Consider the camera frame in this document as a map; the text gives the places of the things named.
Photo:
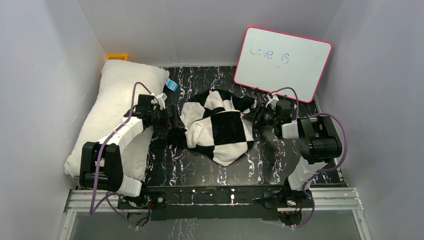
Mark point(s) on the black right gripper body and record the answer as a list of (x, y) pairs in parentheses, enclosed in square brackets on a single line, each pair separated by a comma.
[(266, 116)]

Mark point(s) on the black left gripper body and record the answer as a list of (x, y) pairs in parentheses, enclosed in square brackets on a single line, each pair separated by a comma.
[(171, 120)]

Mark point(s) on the black white checkered pillowcase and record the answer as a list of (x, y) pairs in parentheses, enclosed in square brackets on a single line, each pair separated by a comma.
[(213, 124)]

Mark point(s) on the white pillow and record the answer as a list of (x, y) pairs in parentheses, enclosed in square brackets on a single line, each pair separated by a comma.
[(118, 80)]

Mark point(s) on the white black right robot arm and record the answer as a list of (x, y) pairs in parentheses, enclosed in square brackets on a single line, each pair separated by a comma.
[(318, 141)]

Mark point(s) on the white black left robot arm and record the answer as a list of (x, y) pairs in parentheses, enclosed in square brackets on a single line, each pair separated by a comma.
[(101, 166)]

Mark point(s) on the blue white pillow tag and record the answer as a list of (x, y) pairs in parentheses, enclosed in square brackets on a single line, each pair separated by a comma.
[(171, 85)]

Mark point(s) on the pink framed whiteboard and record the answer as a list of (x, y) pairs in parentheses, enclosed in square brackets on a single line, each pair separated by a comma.
[(287, 64)]

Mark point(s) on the yellow plastic bin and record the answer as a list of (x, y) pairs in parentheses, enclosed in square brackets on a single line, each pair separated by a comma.
[(122, 57)]

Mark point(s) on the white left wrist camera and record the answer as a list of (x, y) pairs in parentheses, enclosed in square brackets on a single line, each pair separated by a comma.
[(159, 100)]

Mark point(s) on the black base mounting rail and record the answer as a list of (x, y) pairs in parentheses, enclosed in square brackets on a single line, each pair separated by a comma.
[(209, 202)]

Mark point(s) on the aluminium frame rail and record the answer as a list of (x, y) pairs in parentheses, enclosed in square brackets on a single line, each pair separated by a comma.
[(324, 199)]

